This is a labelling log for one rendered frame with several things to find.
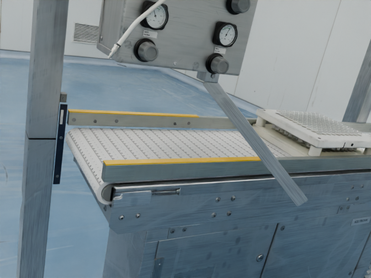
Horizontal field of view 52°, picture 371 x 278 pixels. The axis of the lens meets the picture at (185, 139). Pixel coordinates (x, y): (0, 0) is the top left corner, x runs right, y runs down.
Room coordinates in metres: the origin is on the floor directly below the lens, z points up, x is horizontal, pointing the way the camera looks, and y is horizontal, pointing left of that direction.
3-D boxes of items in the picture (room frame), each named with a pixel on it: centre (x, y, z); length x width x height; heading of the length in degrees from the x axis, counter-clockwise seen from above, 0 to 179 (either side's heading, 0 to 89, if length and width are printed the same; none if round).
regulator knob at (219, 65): (0.60, -0.03, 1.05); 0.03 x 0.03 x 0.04; 32
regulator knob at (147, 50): (0.54, 0.08, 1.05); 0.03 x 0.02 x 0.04; 122
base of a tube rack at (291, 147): (1.03, -0.35, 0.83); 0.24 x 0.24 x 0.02; 32
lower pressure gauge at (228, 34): (0.61, -0.03, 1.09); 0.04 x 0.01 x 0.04; 122
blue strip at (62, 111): (0.80, 0.28, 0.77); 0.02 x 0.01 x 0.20; 122
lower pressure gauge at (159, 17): (0.54, 0.08, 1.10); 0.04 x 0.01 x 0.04; 122
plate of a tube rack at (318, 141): (1.03, -0.35, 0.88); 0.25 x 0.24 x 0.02; 32
